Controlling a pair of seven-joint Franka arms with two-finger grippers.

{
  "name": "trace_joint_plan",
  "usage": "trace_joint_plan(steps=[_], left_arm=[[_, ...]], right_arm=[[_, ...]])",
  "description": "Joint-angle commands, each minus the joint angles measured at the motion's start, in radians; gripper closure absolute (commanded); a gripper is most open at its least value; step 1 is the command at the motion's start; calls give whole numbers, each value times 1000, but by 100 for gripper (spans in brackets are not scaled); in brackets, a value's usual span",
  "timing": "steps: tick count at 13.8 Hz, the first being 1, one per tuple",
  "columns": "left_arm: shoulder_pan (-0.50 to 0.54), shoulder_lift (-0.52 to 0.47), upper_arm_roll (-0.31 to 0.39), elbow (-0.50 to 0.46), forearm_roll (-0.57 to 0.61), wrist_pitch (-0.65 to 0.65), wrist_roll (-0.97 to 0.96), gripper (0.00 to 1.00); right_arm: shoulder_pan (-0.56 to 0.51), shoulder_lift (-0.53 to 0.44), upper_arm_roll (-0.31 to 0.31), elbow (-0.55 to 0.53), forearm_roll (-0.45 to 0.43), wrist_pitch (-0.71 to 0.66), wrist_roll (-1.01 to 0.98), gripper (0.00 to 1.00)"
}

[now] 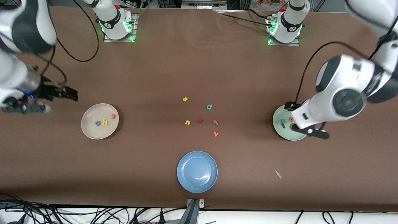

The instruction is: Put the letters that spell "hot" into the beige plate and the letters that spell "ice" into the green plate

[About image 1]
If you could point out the blue round plate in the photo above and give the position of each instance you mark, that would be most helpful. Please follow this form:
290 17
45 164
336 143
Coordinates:
197 171

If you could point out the grey metal device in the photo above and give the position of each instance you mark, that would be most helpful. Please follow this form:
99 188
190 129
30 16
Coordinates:
202 4

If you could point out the yellow foam letter h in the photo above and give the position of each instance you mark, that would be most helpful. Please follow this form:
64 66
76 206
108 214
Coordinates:
105 121

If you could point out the small grey paper scrap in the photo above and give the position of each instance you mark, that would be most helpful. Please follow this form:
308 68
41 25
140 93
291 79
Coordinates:
277 173

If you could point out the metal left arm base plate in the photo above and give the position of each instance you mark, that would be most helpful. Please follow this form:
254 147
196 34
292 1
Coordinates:
279 44

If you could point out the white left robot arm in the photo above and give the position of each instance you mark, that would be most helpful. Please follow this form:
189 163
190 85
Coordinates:
342 71

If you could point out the orange dried flowers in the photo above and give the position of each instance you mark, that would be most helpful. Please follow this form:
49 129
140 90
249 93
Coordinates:
267 2

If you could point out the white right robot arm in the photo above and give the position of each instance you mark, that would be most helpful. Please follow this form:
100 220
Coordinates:
115 23

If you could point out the brown table cover sheet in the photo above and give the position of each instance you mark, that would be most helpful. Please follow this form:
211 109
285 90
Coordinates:
62 171

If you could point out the green round plate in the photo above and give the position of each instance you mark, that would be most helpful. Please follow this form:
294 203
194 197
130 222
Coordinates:
279 132

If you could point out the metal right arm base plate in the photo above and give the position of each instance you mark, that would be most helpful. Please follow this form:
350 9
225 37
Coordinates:
118 40

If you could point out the beige round plate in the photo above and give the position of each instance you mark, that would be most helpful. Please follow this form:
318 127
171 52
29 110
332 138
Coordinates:
93 130

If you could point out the black power plug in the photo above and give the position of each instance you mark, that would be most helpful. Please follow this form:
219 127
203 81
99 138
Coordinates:
135 219
161 216

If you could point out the metal camera mounting pole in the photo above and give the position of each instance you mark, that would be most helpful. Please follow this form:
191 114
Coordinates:
192 214

